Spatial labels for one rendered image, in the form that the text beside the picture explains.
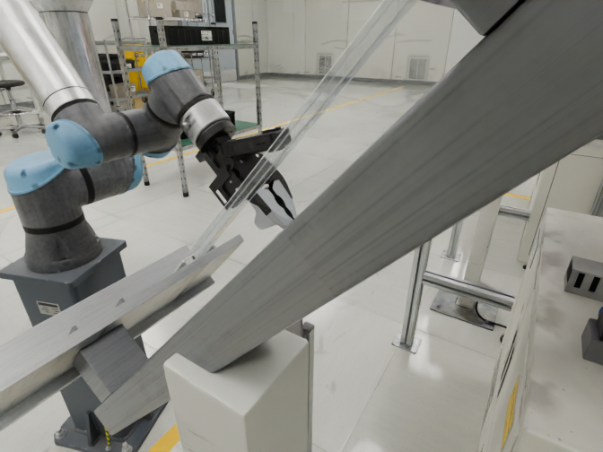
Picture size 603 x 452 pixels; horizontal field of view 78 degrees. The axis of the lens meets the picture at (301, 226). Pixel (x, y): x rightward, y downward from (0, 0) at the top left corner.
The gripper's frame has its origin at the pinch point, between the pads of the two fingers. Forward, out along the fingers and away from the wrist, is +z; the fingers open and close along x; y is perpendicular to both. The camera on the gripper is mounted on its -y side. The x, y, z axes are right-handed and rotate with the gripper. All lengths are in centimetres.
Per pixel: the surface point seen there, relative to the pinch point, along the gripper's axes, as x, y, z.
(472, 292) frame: -60, 13, 47
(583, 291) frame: -21.0, -22.5, 37.3
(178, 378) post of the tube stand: 36.7, -19.3, 4.4
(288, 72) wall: -871, 452, -379
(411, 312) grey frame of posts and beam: -61, 36, 46
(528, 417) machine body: 8.3, -17.7, 33.9
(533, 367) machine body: 0.0, -17.7, 33.9
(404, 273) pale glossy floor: -106, 57, 46
